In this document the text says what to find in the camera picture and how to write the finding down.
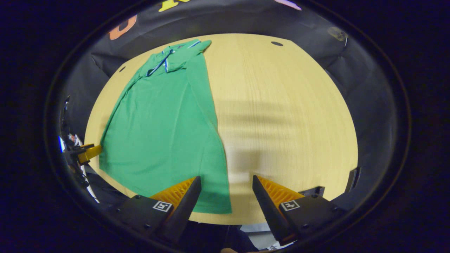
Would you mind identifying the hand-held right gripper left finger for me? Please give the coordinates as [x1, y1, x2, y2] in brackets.
[114, 176, 202, 245]

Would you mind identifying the green T-shirt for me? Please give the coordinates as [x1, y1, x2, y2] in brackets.
[98, 39, 232, 215]

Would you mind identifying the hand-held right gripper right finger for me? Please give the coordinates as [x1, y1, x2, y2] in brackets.
[252, 175, 347, 246]

